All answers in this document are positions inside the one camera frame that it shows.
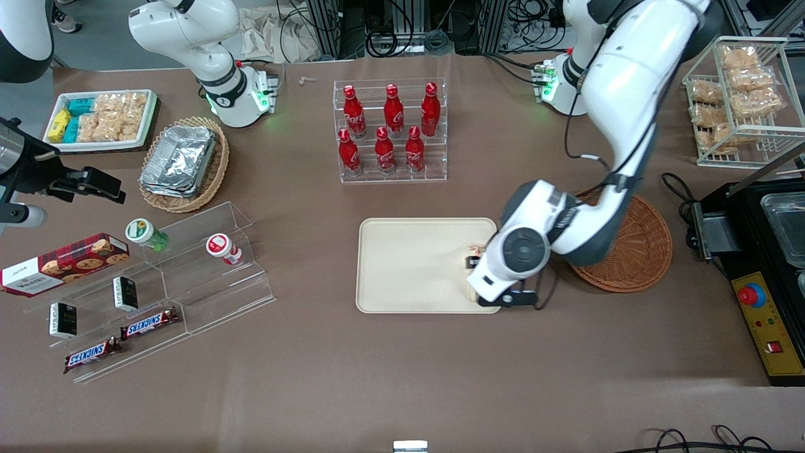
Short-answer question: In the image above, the black appliance power cable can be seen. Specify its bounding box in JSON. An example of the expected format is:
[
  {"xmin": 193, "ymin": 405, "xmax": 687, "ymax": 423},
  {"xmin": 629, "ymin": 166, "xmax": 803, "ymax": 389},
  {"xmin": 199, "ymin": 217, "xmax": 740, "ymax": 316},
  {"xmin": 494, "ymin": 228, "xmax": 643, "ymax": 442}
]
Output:
[{"xmin": 660, "ymin": 172, "xmax": 702, "ymax": 249}]

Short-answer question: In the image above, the yellow control box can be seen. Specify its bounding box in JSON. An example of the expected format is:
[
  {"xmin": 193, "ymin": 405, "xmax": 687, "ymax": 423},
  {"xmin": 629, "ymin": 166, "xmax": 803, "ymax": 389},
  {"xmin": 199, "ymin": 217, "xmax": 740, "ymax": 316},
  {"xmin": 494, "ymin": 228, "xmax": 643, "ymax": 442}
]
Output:
[{"xmin": 731, "ymin": 271, "xmax": 805, "ymax": 386}]

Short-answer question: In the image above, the black countertop appliance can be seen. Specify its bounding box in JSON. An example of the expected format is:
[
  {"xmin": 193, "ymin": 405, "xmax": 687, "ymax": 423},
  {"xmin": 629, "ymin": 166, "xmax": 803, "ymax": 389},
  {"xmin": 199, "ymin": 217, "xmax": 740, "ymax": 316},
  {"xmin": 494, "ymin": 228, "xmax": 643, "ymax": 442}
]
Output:
[{"xmin": 692, "ymin": 179, "xmax": 805, "ymax": 386}]

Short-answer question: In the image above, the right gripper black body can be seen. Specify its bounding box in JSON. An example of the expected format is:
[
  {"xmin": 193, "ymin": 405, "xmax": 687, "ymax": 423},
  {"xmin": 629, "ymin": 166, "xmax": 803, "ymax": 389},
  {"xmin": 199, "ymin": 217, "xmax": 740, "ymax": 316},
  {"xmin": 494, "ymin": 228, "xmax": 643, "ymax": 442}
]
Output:
[{"xmin": 5, "ymin": 135, "xmax": 69, "ymax": 197}]

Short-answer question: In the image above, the white wire shelf rack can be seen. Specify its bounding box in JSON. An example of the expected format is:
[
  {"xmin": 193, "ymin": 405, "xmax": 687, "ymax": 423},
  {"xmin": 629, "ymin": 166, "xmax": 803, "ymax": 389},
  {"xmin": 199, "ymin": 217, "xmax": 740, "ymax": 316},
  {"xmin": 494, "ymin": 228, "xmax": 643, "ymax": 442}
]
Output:
[{"xmin": 682, "ymin": 36, "xmax": 805, "ymax": 169}]

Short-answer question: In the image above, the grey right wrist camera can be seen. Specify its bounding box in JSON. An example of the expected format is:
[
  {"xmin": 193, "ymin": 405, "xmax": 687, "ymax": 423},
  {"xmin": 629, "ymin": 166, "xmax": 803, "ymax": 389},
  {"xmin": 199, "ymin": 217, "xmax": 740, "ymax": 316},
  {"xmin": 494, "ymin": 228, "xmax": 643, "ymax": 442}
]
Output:
[{"xmin": 0, "ymin": 201, "xmax": 48, "ymax": 231}]

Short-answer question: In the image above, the brown round wicker basket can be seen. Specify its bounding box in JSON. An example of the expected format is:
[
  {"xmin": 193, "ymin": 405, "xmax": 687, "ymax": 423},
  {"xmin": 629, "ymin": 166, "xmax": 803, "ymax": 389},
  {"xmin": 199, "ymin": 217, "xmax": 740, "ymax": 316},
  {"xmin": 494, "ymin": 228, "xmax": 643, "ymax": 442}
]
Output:
[{"xmin": 569, "ymin": 192, "xmax": 674, "ymax": 293}]

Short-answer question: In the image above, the clear acrylic stepped display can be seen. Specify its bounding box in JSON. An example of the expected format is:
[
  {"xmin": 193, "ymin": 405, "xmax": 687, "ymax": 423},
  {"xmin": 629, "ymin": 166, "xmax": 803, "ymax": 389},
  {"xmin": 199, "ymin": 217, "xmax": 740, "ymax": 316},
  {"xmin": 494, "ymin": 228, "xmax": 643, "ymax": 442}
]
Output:
[{"xmin": 22, "ymin": 201, "xmax": 277, "ymax": 384}]

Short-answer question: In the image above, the grey sneaker shoe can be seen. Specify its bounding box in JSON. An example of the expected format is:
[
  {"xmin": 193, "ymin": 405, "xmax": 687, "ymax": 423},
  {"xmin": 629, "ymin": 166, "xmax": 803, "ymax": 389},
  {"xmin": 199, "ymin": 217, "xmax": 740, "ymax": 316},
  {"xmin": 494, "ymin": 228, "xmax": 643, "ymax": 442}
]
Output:
[{"xmin": 50, "ymin": 5, "xmax": 82, "ymax": 33}]

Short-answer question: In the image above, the black floor cable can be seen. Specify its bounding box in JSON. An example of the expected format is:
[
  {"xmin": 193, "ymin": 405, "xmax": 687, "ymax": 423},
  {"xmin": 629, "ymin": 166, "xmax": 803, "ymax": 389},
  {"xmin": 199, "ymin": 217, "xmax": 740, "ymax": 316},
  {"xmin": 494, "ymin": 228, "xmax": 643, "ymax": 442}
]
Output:
[{"xmin": 629, "ymin": 425, "xmax": 805, "ymax": 453}]

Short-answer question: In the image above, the red lid yogurt cup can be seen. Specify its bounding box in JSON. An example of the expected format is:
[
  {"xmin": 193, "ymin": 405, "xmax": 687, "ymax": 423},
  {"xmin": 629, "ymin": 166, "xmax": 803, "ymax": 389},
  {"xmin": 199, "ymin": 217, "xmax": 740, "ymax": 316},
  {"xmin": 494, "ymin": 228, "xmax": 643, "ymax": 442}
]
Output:
[{"xmin": 206, "ymin": 233, "xmax": 243, "ymax": 267}]

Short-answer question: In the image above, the clear acrylic bottle rack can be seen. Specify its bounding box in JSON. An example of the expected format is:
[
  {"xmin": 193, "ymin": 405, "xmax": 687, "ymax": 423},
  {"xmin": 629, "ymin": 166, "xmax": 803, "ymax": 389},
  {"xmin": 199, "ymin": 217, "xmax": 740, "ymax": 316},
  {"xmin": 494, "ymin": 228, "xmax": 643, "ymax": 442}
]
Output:
[{"xmin": 333, "ymin": 77, "xmax": 448, "ymax": 184}]

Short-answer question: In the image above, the red tartan cookie box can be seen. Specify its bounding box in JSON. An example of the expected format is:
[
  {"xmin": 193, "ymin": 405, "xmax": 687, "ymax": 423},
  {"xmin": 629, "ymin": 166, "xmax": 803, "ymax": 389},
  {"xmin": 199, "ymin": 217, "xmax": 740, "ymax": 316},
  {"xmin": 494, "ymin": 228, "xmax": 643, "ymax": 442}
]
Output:
[{"xmin": 0, "ymin": 233, "xmax": 131, "ymax": 298}]

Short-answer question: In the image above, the white rectangular snack tray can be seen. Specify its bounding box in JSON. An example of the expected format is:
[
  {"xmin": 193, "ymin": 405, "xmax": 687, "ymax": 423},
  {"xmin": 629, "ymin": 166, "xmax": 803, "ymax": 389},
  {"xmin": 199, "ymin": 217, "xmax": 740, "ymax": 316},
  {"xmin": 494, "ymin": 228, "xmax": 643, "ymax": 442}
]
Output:
[{"xmin": 43, "ymin": 89, "xmax": 158, "ymax": 154}]

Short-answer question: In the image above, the yellow snack packet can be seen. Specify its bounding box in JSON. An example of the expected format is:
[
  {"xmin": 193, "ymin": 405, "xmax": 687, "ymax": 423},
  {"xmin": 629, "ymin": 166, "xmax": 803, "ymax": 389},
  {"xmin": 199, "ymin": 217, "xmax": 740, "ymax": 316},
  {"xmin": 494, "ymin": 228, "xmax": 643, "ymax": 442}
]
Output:
[{"xmin": 47, "ymin": 109, "xmax": 71, "ymax": 142}]

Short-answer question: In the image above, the red cola bottle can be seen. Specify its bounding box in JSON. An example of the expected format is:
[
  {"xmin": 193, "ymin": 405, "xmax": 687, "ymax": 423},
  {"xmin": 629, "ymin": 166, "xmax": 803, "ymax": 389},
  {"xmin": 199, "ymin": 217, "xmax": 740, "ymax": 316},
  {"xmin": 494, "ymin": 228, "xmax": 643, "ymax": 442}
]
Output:
[
  {"xmin": 421, "ymin": 82, "xmax": 441, "ymax": 138},
  {"xmin": 338, "ymin": 128, "xmax": 364, "ymax": 177},
  {"xmin": 384, "ymin": 83, "xmax": 405, "ymax": 139},
  {"xmin": 405, "ymin": 125, "xmax": 426, "ymax": 174},
  {"xmin": 343, "ymin": 85, "xmax": 367, "ymax": 140},
  {"xmin": 375, "ymin": 126, "xmax": 397, "ymax": 175}
]

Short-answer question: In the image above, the light oval wicker basket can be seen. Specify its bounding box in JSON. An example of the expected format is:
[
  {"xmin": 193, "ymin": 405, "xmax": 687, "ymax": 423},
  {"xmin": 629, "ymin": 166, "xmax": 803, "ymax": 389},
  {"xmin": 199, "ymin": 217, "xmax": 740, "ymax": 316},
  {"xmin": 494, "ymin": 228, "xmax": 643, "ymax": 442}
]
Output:
[{"xmin": 138, "ymin": 116, "xmax": 230, "ymax": 213}]

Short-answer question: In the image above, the aluminium foil tray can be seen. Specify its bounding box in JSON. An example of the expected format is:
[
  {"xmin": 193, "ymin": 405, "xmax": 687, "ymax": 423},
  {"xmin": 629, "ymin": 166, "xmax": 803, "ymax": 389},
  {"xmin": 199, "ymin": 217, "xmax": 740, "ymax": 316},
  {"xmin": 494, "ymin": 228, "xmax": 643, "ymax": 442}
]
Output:
[
  {"xmin": 140, "ymin": 125, "xmax": 218, "ymax": 193},
  {"xmin": 140, "ymin": 129, "xmax": 214, "ymax": 199}
]

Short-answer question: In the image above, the beige plastic serving tray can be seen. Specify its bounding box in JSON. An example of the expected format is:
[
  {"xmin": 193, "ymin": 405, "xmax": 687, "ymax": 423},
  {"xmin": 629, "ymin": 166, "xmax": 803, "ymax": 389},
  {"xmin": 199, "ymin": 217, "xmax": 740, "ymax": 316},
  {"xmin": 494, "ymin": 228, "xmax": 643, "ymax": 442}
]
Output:
[{"xmin": 356, "ymin": 217, "xmax": 503, "ymax": 314}]

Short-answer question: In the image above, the beige cloth bag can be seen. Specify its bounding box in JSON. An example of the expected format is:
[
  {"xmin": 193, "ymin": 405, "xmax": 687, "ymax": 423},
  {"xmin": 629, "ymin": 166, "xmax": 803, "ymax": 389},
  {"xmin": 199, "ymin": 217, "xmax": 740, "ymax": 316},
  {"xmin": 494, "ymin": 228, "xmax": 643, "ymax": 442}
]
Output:
[{"xmin": 238, "ymin": 6, "xmax": 321, "ymax": 64}]

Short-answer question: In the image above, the green lid yogurt cup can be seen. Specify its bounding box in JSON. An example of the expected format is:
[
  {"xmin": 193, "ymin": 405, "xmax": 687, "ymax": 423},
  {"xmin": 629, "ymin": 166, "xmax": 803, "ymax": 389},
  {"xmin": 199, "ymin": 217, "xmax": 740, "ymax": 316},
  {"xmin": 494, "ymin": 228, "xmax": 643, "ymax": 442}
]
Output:
[{"xmin": 125, "ymin": 218, "xmax": 170, "ymax": 252}]

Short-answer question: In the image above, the small black chocolate box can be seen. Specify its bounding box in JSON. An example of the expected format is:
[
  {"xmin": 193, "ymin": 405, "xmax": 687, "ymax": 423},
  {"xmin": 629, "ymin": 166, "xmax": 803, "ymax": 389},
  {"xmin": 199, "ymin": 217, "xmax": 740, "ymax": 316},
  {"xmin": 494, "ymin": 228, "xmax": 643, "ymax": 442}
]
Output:
[
  {"xmin": 112, "ymin": 276, "xmax": 139, "ymax": 312},
  {"xmin": 48, "ymin": 302, "xmax": 78, "ymax": 339}
]

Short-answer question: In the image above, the bagged fried snack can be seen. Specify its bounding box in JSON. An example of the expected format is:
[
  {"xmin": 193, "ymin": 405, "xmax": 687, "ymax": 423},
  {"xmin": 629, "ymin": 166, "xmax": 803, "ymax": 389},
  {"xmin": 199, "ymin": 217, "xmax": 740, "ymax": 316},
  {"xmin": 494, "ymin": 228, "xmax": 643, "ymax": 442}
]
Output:
[
  {"xmin": 691, "ymin": 79, "xmax": 725, "ymax": 106},
  {"xmin": 691, "ymin": 104, "xmax": 730, "ymax": 130},
  {"xmin": 719, "ymin": 44, "xmax": 762, "ymax": 70},
  {"xmin": 701, "ymin": 123, "xmax": 765, "ymax": 155},
  {"xmin": 730, "ymin": 88, "xmax": 784, "ymax": 120},
  {"xmin": 726, "ymin": 66, "xmax": 775, "ymax": 92}
]

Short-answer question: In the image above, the Snickers chocolate bar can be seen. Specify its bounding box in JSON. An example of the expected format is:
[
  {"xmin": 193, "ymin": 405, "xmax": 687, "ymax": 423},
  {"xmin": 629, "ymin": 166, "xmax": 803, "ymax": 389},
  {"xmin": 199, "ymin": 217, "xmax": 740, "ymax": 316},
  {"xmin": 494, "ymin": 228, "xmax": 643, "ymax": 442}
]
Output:
[
  {"xmin": 119, "ymin": 306, "xmax": 180, "ymax": 340},
  {"xmin": 63, "ymin": 337, "xmax": 123, "ymax": 375}
]

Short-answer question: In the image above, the metal equipment rack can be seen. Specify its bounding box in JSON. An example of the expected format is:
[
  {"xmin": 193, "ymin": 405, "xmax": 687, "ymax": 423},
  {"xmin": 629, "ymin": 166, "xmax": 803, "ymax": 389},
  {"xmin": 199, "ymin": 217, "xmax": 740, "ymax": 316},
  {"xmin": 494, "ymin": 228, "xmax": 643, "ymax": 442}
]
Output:
[{"xmin": 305, "ymin": 0, "xmax": 570, "ymax": 60}]

